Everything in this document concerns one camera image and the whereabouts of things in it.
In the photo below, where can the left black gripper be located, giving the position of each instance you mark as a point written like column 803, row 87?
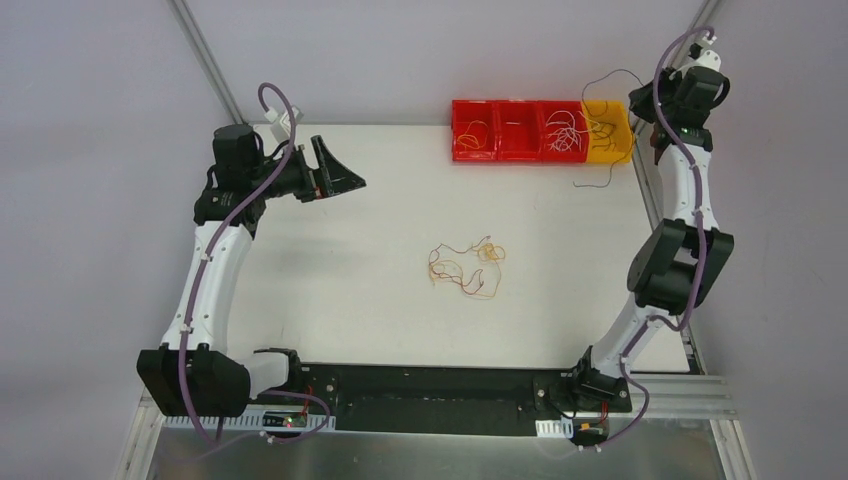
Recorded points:
column 317, row 169

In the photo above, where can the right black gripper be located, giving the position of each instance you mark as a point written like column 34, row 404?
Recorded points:
column 645, row 105

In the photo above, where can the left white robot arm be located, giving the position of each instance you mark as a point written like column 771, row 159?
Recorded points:
column 190, row 373

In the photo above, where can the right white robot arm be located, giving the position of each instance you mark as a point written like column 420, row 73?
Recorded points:
column 680, row 261

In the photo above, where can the yellow bin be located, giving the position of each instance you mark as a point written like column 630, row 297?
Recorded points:
column 610, row 138

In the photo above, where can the right red bin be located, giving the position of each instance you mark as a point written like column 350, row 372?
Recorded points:
column 563, row 129

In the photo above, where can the left red bin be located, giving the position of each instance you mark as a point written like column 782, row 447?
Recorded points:
column 473, row 131

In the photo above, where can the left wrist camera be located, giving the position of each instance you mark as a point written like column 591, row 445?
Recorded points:
column 280, row 123

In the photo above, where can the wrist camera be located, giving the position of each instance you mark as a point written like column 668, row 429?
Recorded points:
column 280, row 123
column 701, row 54

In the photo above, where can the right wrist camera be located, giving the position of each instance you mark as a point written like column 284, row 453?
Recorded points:
column 701, row 54

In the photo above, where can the aluminium frame rail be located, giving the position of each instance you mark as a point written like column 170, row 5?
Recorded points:
column 690, row 432

